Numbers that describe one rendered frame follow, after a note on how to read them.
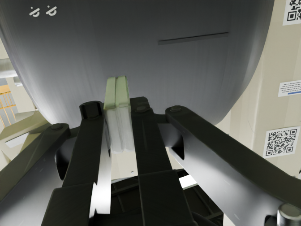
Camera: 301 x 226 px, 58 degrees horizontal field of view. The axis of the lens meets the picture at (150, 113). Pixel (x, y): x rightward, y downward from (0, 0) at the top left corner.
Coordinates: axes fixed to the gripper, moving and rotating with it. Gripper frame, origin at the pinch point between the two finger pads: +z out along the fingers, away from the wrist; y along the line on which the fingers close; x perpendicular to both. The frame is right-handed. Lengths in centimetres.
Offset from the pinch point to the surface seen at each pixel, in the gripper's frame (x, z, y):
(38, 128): -30, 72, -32
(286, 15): 2.1, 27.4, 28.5
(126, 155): -38, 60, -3
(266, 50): -3.6, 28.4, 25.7
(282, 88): -11.4, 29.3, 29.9
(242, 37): 2.4, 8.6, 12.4
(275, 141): -24.0, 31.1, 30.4
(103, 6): 6.6, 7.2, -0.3
